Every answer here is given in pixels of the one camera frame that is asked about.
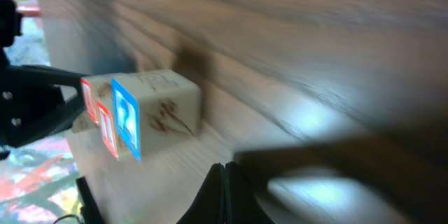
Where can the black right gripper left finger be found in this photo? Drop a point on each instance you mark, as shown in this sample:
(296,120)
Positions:
(208,206)

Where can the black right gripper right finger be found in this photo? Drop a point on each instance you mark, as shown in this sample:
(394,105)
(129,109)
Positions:
(241,206)

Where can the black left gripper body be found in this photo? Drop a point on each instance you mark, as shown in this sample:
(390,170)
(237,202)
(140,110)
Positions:
(36,101)

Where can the red letter A block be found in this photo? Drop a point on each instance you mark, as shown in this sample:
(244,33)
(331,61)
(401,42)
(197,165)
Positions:
(94,88)

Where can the red letter I block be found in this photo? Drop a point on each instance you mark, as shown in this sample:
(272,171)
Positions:
(109,133)

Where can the blue number 2 block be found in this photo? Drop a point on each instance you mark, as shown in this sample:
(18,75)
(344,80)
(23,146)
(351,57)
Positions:
(155,110)

